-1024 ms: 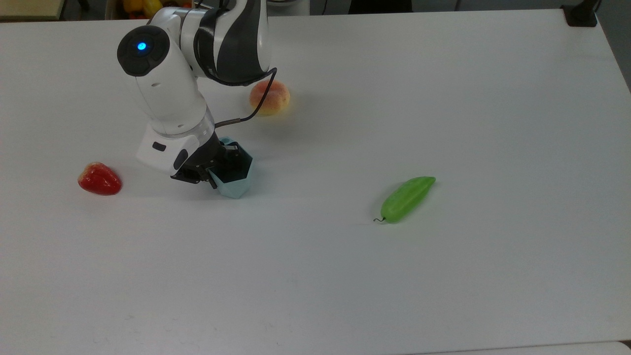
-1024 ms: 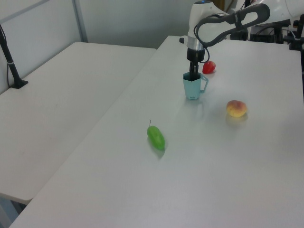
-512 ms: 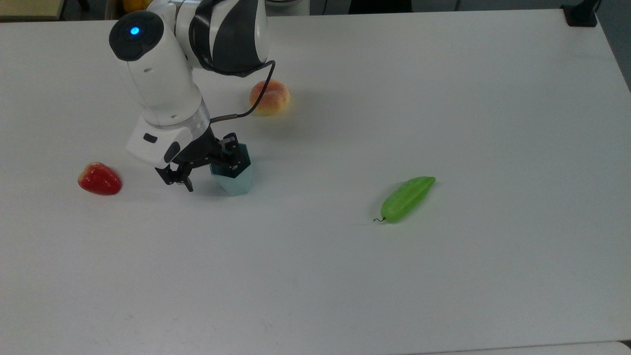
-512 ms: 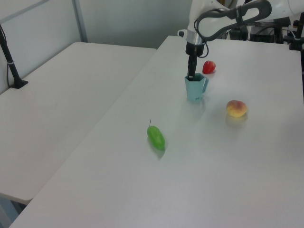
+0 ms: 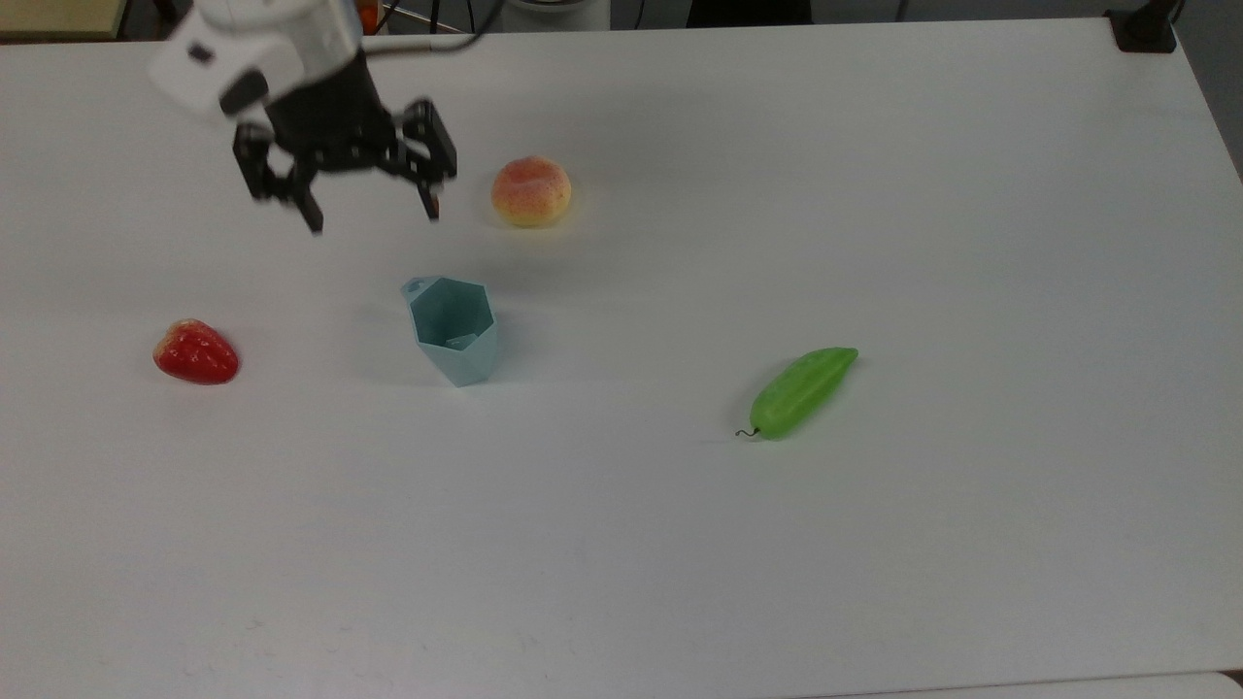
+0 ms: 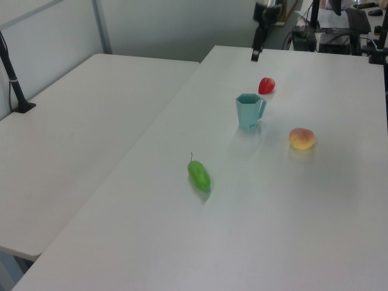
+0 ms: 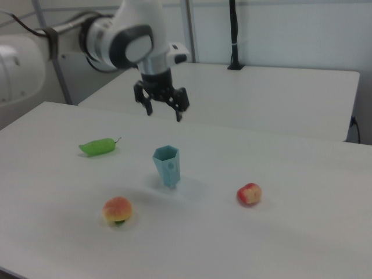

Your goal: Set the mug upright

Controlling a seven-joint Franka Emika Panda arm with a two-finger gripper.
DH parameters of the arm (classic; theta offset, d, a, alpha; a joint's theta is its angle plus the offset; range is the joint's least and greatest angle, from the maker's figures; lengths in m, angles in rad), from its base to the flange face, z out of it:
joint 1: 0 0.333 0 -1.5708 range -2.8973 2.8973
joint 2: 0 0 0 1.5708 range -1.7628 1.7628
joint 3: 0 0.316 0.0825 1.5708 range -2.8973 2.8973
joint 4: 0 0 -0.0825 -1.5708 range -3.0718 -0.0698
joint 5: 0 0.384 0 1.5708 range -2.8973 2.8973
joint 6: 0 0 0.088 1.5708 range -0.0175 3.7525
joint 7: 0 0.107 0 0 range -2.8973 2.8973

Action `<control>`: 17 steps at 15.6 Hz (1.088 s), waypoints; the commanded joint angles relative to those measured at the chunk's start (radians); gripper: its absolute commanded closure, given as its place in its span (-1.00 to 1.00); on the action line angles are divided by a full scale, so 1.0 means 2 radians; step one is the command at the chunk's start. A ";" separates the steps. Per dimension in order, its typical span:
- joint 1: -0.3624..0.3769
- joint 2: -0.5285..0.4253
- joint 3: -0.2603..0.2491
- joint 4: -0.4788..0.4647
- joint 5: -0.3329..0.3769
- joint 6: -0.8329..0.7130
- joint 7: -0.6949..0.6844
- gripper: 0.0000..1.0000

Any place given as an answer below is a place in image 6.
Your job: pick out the grey metal frame post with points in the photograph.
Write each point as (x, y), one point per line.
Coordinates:
(101, 27)

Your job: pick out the wide black electronics box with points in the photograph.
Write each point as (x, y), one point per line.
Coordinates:
(336, 44)

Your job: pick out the black clamp pole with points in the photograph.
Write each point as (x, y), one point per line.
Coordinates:
(379, 51)

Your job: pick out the red toy strawberry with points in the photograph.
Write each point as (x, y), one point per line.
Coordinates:
(266, 85)

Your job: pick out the black pole with white band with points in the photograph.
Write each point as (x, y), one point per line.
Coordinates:
(15, 88)

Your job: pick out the green toy pepper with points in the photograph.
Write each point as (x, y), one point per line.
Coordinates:
(199, 175)

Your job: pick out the black computer mouse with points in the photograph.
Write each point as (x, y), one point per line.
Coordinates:
(375, 12)

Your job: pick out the black monitor stand pole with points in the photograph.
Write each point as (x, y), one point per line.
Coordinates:
(314, 15)

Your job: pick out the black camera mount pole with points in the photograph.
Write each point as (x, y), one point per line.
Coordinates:
(259, 36)

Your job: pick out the small black electronics box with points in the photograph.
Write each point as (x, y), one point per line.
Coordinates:
(303, 42)

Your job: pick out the toy peach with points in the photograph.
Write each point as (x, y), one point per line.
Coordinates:
(301, 139)

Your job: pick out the white side table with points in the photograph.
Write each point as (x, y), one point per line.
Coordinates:
(75, 136)

